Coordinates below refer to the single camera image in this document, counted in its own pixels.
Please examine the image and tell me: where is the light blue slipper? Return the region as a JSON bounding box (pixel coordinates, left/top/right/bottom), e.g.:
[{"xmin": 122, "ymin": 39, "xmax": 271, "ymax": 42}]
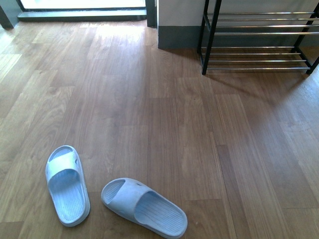
[
  {"xmin": 45, "ymin": 145, "xmax": 90, "ymax": 227},
  {"xmin": 101, "ymin": 178, "xmax": 188, "ymax": 239}
]

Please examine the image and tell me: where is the black metal shoe rack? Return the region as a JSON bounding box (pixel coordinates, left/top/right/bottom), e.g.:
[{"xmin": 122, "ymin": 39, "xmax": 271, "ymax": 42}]
[{"xmin": 197, "ymin": 0, "xmax": 319, "ymax": 75}]

